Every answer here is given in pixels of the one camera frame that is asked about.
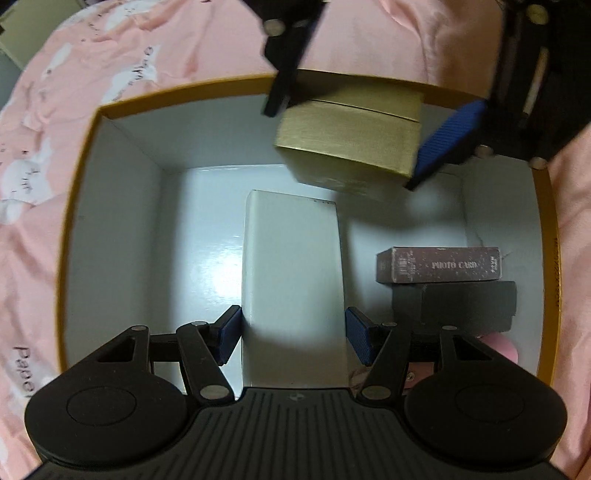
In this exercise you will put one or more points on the pink printed blanket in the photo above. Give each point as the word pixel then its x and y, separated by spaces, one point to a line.
pixel 41 184

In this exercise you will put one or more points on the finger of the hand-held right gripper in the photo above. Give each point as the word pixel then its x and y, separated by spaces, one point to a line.
pixel 286 50
pixel 450 138

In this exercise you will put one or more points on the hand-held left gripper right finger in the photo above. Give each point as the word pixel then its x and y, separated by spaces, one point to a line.
pixel 360 338

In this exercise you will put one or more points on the long silver white box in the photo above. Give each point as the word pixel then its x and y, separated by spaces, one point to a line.
pixel 291 263

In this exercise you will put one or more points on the grey plush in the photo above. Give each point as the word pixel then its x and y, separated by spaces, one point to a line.
pixel 502 348

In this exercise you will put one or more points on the gold gift box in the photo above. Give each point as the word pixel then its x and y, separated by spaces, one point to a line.
pixel 351 138

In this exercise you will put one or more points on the orange cardboard box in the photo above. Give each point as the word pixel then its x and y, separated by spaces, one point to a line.
pixel 138 221

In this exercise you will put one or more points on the dark red card box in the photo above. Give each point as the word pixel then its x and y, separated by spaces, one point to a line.
pixel 438 265

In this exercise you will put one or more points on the dark grey box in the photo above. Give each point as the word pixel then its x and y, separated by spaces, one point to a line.
pixel 461 304

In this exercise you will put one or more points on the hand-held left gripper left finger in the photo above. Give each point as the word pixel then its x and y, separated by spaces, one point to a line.
pixel 231 333

